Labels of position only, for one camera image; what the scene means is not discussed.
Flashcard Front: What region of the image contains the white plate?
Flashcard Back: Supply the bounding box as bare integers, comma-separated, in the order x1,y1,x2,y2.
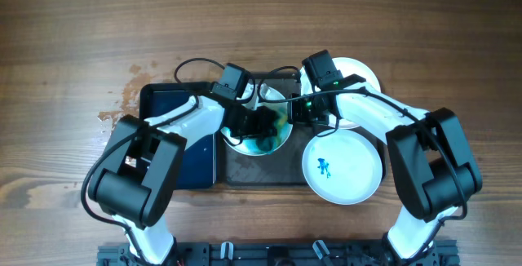
220,83,292,156
302,130,383,205
299,57,382,129

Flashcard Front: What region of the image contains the green yellow sponge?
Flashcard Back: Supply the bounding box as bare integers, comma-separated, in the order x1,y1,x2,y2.
255,108,291,154

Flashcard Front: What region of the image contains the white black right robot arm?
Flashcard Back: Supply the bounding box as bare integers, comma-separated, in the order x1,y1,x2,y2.
289,50,483,265

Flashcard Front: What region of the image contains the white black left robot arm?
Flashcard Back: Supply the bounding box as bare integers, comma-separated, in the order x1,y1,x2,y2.
81,64,279,265

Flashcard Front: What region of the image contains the dark grey serving tray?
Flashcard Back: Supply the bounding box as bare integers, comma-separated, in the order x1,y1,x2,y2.
215,72,389,188

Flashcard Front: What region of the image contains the black water basin tray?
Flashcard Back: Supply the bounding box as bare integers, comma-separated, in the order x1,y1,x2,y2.
139,83,217,190

